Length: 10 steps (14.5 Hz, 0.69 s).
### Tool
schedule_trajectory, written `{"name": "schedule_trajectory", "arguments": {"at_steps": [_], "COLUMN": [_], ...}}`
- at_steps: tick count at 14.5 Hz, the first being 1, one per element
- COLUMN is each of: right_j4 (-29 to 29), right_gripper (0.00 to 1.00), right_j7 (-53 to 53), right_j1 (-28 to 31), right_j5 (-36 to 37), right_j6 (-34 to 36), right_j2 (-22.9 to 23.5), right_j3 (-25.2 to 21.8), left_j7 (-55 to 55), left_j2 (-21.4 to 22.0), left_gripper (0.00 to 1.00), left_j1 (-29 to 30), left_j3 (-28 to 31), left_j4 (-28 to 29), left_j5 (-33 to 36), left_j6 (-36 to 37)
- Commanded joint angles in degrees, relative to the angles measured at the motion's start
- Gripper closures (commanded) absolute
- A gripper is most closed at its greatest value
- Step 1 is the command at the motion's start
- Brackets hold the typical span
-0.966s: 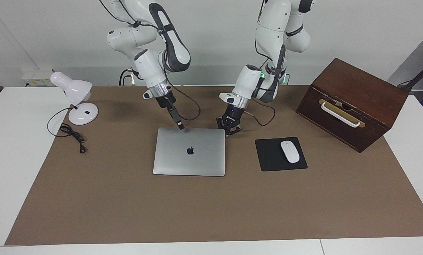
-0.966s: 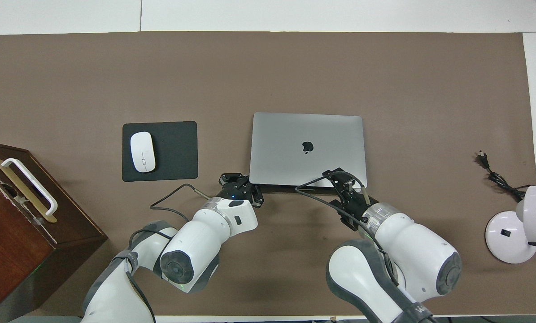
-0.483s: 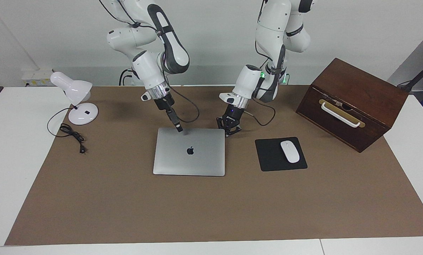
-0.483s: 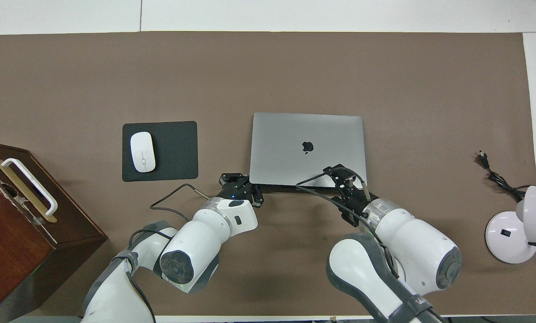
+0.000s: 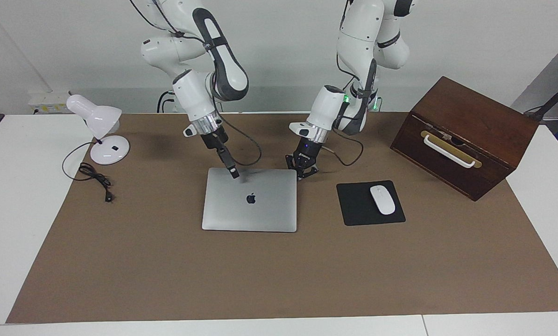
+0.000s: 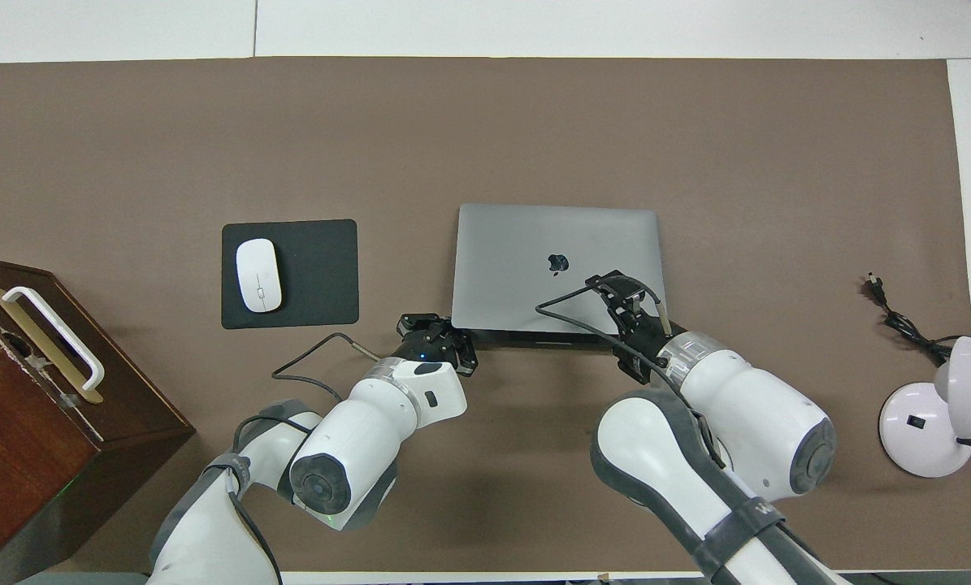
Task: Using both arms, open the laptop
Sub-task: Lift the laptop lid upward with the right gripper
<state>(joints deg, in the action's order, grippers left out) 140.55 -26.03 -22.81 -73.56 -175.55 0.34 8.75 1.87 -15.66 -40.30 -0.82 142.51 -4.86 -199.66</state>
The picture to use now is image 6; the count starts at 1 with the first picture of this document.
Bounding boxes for black mouse pad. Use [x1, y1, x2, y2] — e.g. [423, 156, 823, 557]
[221, 219, 361, 330]

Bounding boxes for white desk lamp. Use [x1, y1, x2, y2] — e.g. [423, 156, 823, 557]
[878, 336, 971, 479]

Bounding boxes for white computer mouse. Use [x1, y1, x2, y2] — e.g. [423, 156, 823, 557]
[236, 238, 283, 314]

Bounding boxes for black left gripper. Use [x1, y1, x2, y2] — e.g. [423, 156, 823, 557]
[391, 313, 479, 377]

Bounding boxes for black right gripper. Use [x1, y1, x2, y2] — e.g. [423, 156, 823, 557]
[586, 271, 674, 384]

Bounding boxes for black lamp power cable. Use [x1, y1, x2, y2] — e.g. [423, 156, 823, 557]
[865, 275, 956, 365]

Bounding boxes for silver apple laptop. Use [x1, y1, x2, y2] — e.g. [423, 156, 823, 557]
[451, 203, 666, 352]

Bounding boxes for dark brown wooden box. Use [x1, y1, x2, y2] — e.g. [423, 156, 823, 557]
[0, 253, 197, 585]

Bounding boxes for brass handle plate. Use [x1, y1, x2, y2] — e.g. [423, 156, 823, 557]
[0, 286, 104, 405]

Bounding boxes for white box handle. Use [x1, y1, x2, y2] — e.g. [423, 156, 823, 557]
[2, 286, 106, 392]

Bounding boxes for brown table mat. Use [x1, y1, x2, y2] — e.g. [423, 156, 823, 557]
[0, 57, 971, 574]

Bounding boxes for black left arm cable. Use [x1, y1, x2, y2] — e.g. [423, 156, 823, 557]
[209, 331, 382, 585]

